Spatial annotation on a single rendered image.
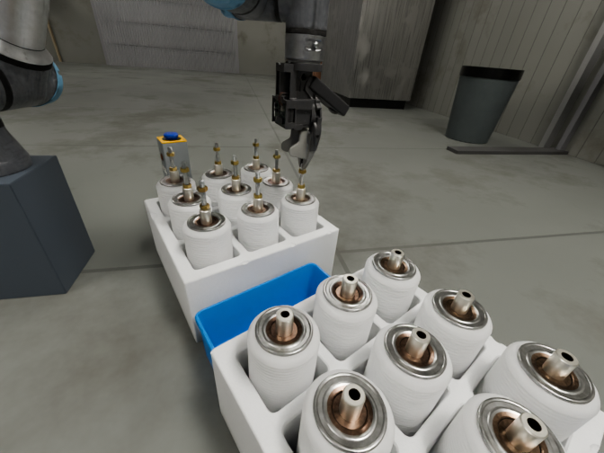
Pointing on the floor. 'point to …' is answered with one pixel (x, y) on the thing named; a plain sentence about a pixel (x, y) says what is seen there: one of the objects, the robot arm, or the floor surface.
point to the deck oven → (375, 50)
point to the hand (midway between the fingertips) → (305, 162)
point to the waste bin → (480, 102)
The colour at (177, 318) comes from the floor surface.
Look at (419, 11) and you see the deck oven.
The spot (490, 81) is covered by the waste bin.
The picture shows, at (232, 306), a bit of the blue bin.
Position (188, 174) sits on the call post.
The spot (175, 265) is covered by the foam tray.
